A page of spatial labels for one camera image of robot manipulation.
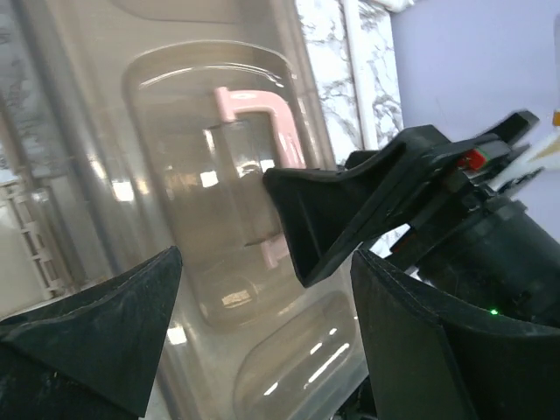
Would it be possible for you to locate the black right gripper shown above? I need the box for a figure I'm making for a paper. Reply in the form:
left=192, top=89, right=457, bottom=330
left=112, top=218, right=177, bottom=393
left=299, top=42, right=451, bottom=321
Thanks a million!
left=262, top=111, right=559, bottom=315

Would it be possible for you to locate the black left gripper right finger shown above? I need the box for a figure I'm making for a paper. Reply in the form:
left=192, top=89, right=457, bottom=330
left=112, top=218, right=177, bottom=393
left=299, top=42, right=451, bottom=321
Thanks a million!
left=351, top=251, right=559, bottom=419

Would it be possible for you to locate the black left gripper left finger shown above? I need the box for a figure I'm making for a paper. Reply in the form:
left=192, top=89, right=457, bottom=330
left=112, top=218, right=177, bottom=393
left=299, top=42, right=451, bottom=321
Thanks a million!
left=1, top=247, right=182, bottom=417

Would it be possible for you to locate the translucent brown tool box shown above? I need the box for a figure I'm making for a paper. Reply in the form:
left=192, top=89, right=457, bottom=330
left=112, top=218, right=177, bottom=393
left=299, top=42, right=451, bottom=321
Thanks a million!
left=1, top=1, right=367, bottom=419

